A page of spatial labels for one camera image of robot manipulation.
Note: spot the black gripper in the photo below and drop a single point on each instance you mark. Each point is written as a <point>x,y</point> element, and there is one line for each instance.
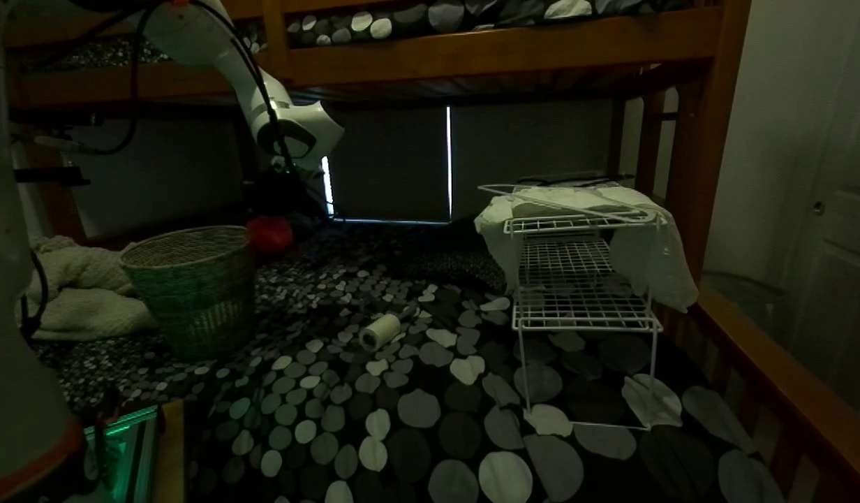
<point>280,192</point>

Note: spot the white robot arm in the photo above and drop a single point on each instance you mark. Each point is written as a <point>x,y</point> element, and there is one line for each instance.
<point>263,103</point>

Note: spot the woven green basket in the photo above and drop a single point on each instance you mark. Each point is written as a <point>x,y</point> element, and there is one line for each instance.
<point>192,288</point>

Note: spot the white paper roll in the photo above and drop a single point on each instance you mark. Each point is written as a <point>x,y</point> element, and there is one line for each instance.
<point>381,330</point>

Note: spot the black dotted bedspread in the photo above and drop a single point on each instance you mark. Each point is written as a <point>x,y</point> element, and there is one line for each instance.
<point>420,372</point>

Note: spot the dark window blind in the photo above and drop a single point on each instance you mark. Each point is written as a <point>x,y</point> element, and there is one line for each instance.
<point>515,158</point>

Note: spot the dotted bunk bedding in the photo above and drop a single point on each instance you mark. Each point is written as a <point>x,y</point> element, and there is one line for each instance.
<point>448,15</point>

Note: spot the wooden board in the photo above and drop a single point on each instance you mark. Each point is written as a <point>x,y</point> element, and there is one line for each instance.
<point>170,456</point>

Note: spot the green lit box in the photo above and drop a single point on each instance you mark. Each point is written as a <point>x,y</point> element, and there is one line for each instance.
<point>124,452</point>

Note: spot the white cloth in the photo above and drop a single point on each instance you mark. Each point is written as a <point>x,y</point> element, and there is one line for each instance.
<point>663,253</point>

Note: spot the white door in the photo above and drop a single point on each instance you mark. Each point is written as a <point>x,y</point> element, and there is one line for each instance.
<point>834,232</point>

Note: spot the wooden bunk bed frame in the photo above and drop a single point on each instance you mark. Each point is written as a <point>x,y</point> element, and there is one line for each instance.
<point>504,47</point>

